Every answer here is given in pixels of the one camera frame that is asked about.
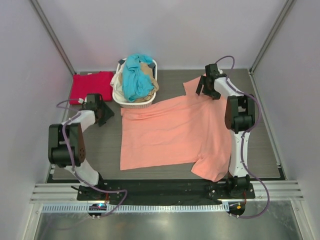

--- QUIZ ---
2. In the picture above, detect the salmon pink t-shirt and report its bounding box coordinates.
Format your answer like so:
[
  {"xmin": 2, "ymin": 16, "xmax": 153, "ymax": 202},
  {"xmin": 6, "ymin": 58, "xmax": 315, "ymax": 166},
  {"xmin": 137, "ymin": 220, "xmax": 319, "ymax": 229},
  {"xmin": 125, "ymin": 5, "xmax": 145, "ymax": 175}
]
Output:
[{"xmin": 120, "ymin": 78, "xmax": 232, "ymax": 182}]

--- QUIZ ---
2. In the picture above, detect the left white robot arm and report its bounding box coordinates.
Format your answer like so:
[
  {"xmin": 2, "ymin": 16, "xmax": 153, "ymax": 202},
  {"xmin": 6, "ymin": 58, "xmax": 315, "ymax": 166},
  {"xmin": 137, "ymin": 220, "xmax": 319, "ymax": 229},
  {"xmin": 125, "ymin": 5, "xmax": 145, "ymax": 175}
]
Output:
[{"xmin": 48, "ymin": 93, "xmax": 115, "ymax": 200}]

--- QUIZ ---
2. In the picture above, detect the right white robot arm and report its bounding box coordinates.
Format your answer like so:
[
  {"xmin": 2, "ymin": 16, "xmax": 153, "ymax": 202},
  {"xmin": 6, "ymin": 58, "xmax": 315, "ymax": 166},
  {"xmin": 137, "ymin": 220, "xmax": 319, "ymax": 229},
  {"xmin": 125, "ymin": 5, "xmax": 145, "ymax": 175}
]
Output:
[{"xmin": 195, "ymin": 63, "xmax": 256, "ymax": 199}]

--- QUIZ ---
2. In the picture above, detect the folded red t-shirt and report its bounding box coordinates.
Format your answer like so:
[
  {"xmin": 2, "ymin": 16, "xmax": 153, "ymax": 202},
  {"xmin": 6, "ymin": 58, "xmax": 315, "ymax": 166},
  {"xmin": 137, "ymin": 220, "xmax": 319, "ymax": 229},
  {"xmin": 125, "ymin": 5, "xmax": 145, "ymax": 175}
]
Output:
[{"xmin": 69, "ymin": 71, "xmax": 114, "ymax": 105}]

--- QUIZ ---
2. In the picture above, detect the white perforated laundry basket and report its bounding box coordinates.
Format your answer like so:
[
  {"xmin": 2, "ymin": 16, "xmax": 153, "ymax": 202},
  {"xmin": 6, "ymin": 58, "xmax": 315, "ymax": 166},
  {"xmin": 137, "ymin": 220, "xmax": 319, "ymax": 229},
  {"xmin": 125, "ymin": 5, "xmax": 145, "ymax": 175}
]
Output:
[{"xmin": 112, "ymin": 58, "xmax": 157, "ymax": 109}]

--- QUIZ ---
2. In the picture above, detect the white t-shirt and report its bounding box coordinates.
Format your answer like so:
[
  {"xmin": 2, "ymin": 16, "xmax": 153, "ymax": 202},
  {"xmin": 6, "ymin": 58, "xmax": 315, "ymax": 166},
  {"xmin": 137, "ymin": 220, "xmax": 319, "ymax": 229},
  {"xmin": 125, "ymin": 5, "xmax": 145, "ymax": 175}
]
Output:
[{"xmin": 110, "ymin": 63, "xmax": 128, "ymax": 102}]

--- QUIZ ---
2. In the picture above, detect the turquoise blue t-shirt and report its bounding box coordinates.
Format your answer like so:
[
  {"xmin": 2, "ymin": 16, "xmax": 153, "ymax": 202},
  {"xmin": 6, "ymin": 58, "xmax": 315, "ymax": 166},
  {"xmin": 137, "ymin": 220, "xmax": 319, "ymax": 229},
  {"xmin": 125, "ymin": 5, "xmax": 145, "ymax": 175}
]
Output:
[{"xmin": 122, "ymin": 53, "xmax": 154, "ymax": 102}]

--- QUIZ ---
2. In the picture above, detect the right aluminium corner post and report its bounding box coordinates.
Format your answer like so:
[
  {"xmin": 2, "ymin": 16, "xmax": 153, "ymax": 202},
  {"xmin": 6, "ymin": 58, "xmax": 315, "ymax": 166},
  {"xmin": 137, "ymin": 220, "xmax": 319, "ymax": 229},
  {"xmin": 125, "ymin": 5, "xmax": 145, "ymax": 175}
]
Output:
[{"xmin": 249, "ymin": 0, "xmax": 297, "ymax": 73}]

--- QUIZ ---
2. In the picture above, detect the aluminium corner post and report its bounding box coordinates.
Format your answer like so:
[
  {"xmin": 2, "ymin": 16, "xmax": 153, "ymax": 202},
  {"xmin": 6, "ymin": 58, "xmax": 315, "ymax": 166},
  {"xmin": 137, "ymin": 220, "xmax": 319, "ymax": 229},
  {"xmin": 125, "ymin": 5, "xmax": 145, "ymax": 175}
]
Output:
[
  {"xmin": 249, "ymin": 0, "xmax": 297, "ymax": 73},
  {"xmin": 29, "ymin": 0, "xmax": 76, "ymax": 75}
]

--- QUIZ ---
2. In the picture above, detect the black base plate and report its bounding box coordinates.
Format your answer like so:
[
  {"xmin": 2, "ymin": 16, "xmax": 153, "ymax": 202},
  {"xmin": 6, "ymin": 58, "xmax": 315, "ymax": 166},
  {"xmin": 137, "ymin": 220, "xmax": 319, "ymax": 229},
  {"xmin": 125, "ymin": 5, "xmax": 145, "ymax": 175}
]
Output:
[{"xmin": 78, "ymin": 179, "xmax": 255, "ymax": 200}]

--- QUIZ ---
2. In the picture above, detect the white slotted cable duct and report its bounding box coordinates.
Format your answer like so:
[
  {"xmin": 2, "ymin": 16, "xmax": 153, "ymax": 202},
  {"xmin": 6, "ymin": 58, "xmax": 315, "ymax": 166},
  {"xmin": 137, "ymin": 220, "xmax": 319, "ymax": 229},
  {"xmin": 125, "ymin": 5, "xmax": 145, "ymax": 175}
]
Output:
[{"xmin": 41, "ymin": 202, "xmax": 229, "ymax": 214}]

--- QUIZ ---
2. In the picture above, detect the left aluminium corner post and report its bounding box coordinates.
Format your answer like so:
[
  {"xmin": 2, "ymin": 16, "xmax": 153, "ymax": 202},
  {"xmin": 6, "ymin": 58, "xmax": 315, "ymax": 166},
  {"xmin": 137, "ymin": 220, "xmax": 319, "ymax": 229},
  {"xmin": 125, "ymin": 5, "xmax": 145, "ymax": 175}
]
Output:
[{"xmin": 29, "ymin": 0, "xmax": 76, "ymax": 75}]

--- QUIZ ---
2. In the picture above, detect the aluminium frame rail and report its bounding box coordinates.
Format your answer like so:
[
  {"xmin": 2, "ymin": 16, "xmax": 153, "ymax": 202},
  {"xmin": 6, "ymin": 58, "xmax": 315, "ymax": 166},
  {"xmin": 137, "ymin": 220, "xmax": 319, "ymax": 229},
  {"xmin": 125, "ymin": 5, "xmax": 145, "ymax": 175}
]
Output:
[{"xmin": 29, "ymin": 180, "xmax": 304, "ymax": 204}]

